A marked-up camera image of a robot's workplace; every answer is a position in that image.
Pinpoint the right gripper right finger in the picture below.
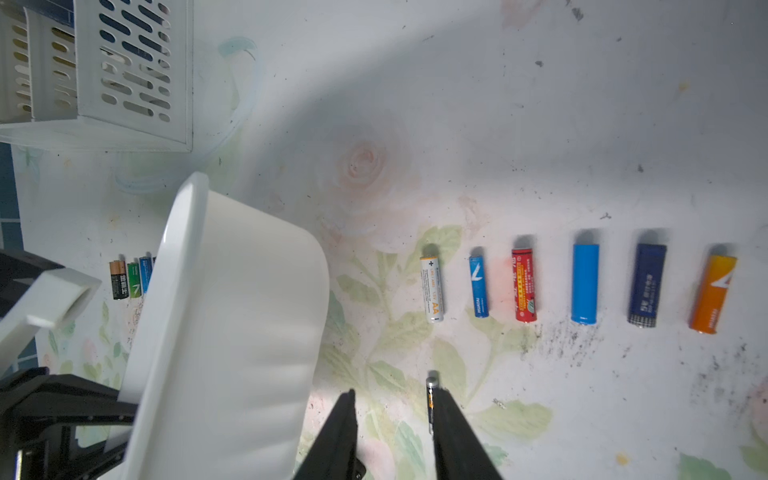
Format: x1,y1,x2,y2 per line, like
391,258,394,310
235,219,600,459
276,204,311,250
432,388,502,480

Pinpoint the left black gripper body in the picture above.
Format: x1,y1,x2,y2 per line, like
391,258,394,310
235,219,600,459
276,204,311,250
1,367,138,479

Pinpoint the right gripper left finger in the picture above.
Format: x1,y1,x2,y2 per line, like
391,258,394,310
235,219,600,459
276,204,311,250
294,389,358,480

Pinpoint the black silver AAA battery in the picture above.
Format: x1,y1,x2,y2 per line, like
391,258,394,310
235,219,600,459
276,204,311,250
425,371,440,436

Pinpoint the black copper Duracell AA battery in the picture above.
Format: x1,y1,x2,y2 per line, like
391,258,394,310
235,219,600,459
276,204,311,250
109,260,129,300

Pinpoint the green battery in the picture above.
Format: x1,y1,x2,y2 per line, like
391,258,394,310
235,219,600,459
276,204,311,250
126,262,143,298

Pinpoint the red AA battery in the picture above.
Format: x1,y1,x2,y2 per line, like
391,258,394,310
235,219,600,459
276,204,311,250
512,248,537,323

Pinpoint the white orange AA battery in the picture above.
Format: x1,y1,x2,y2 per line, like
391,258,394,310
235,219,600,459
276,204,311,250
420,257,444,322

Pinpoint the dark blue AAA battery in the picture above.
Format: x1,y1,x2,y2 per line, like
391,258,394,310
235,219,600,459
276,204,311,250
628,243,667,328

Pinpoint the white plastic storage box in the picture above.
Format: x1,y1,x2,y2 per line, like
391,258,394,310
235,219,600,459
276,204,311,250
120,173,329,479

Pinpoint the floral table mat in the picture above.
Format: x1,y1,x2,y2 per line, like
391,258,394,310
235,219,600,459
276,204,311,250
1,1,767,479

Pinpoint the beige desktop file organizer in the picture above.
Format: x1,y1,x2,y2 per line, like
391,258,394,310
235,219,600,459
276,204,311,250
1,1,194,152

